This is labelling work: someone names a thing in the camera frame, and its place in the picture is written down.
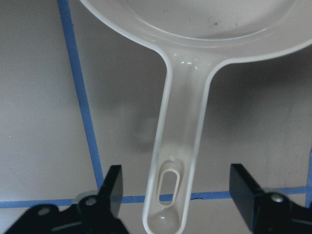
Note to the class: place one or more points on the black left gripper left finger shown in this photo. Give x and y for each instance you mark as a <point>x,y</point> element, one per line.
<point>92,214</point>

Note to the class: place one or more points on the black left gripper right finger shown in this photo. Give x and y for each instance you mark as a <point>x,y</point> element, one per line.
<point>266,212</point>

